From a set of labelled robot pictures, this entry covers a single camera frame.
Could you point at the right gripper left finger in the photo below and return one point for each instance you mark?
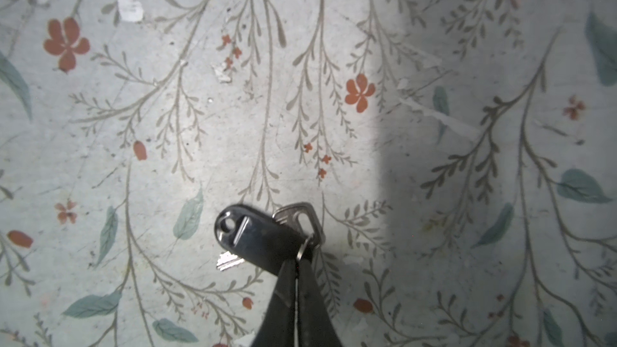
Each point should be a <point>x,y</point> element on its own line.
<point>278,327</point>

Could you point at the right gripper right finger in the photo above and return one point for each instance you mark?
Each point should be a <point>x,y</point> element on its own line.
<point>314,326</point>

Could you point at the black head key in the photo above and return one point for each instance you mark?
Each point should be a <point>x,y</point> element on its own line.
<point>250,235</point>

